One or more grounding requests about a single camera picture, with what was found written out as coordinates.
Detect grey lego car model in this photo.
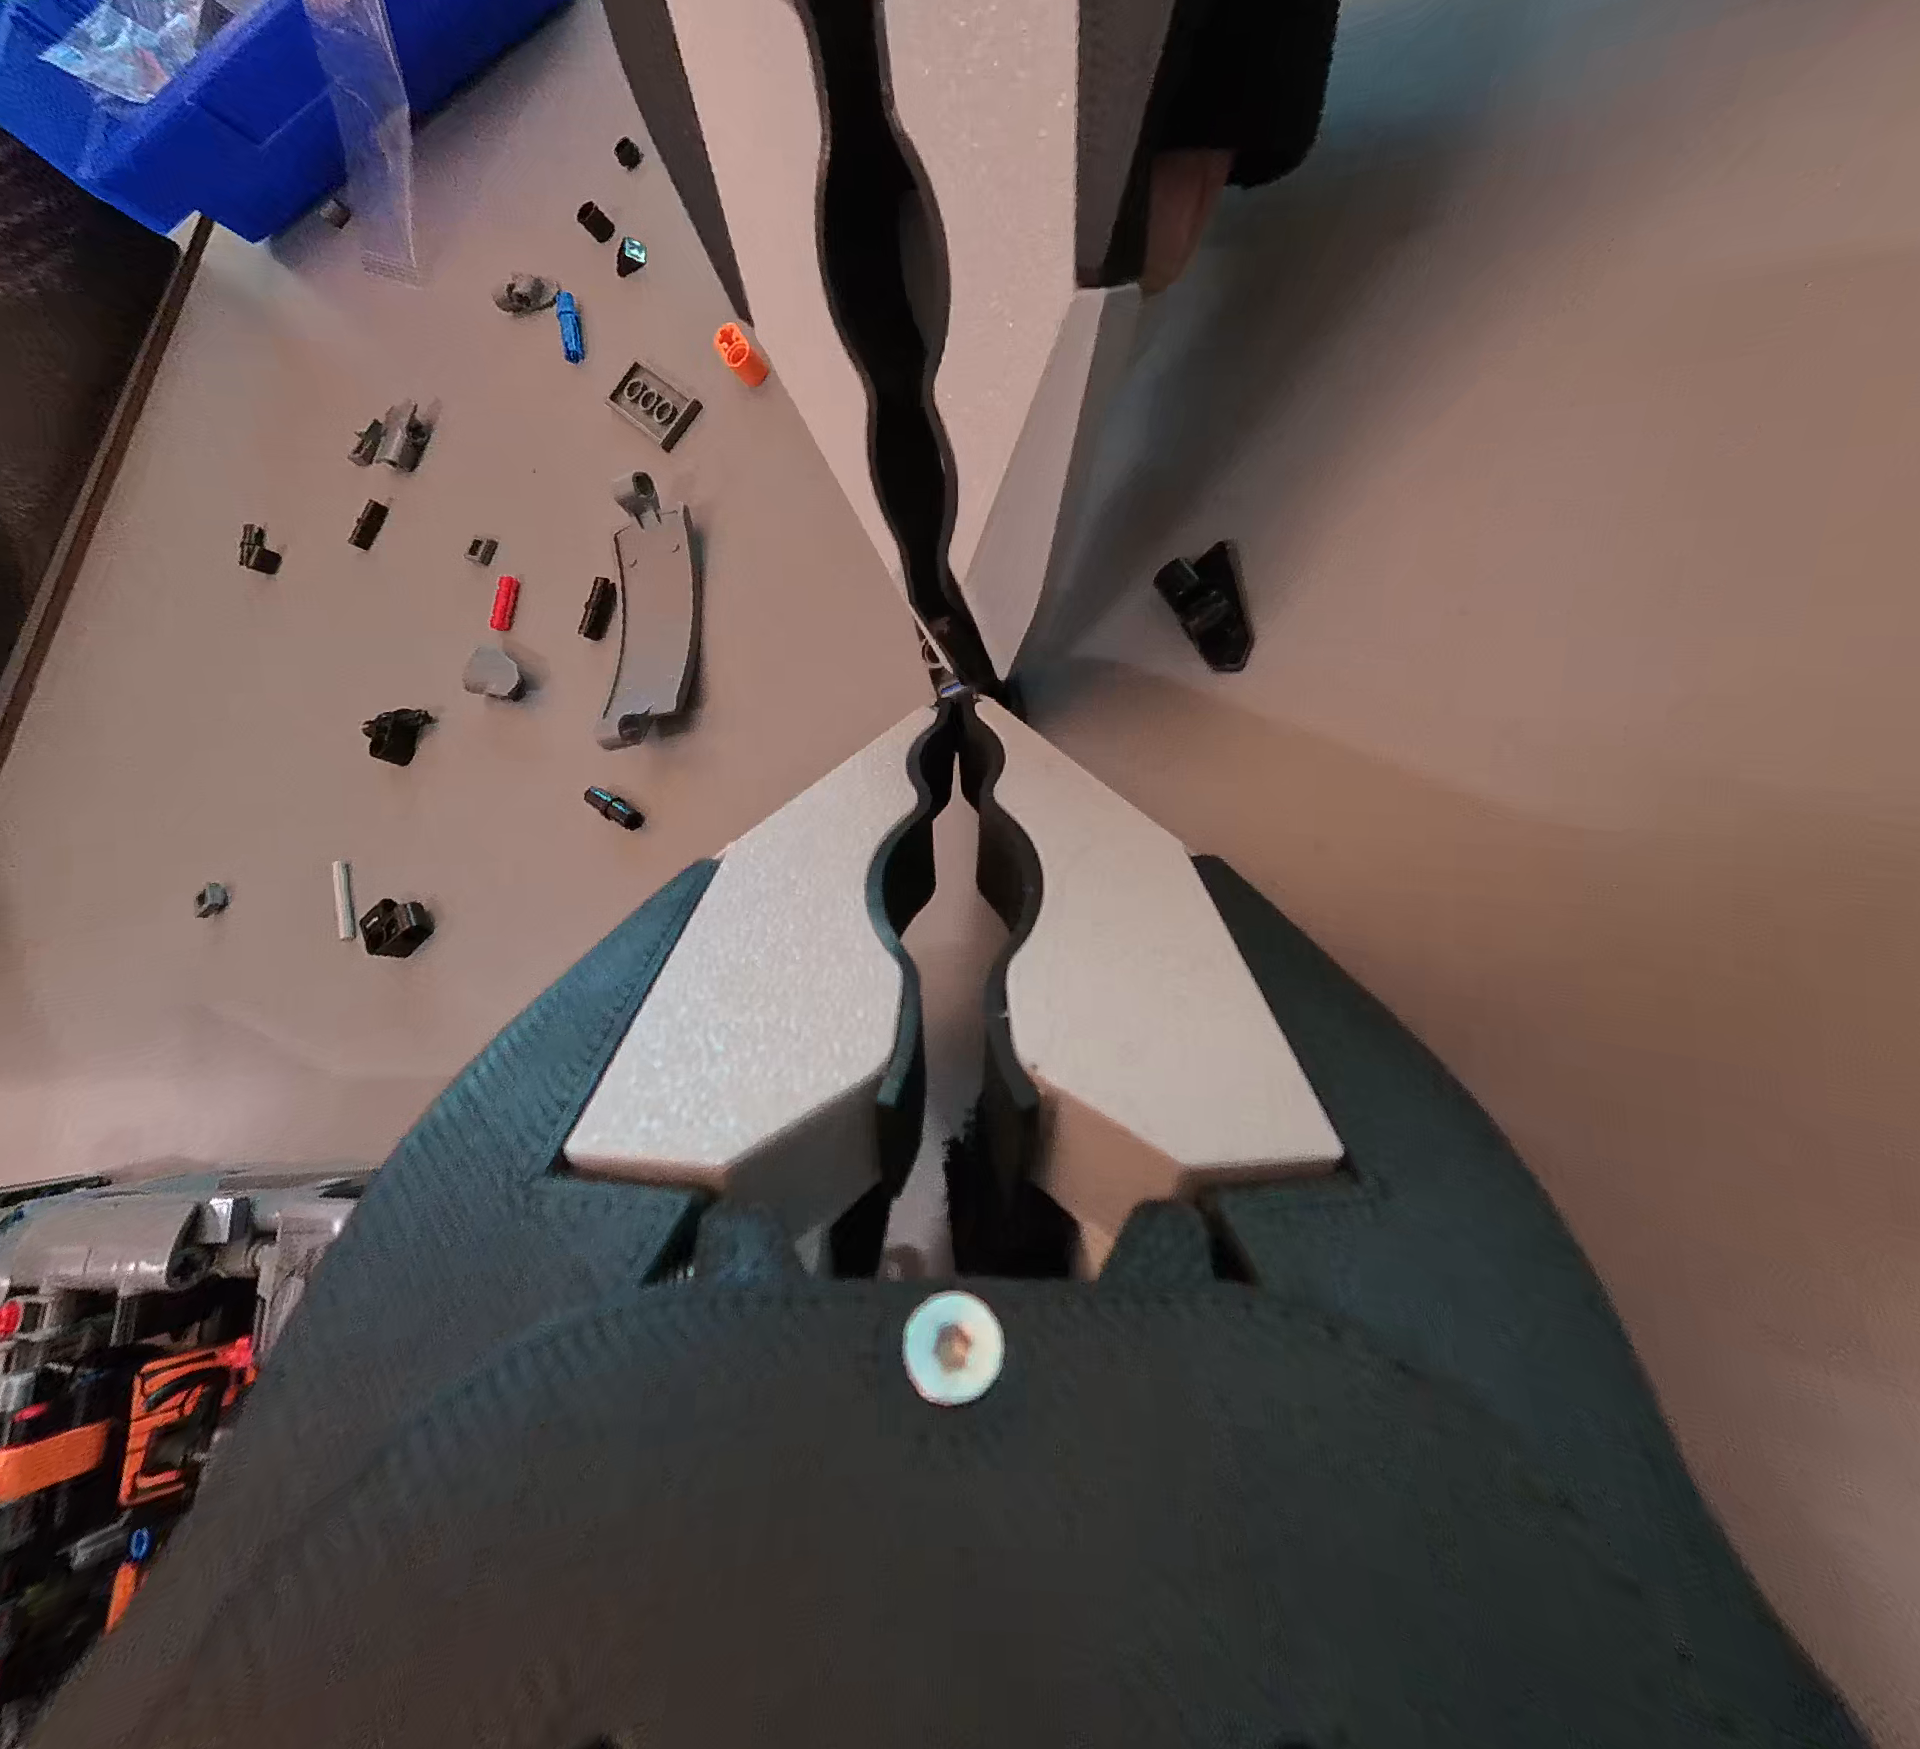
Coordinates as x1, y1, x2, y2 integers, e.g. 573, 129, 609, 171
0, 1160, 377, 1749

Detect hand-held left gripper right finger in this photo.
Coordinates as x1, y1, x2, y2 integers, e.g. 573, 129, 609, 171
968, 703, 1349, 1277

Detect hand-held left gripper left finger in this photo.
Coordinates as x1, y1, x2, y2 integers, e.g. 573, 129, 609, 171
565, 706, 961, 1277

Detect dark lego set box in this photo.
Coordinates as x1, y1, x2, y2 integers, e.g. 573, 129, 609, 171
0, 135, 211, 731

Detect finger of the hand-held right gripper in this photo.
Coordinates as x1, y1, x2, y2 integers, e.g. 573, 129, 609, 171
882, 0, 1249, 694
665, 0, 1003, 701

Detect scattered small black lego pieces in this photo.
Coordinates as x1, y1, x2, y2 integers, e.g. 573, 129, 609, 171
192, 135, 651, 960

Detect curved grey lego panel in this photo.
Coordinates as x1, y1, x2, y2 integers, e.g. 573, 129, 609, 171
594, 504, 707, 752

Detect dark grey lego bracket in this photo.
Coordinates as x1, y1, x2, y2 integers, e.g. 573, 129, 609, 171
349, 399, 440, 476

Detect black angled lego connector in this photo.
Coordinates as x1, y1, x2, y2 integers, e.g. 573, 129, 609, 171
1153, 539, 1253, 672

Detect dark grey lego plate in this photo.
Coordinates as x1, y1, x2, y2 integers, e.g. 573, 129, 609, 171
606, 358, 703, 450

